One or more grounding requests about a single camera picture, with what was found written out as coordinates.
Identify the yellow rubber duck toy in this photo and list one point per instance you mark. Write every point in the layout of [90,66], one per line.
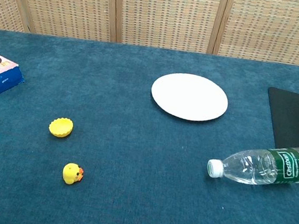
[70,172]

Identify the yellow fluted cup mold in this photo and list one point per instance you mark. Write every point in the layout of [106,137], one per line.
[60,127]

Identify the white round paper plate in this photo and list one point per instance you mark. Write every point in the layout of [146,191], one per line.
[189,97]

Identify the blue table cloth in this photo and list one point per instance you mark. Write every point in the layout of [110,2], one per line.
[129,171]

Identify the woven bamboo folding screen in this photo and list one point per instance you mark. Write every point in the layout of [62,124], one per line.
[164,12]

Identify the clear plastic water bottle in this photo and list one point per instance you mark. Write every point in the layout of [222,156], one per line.
[268,166]

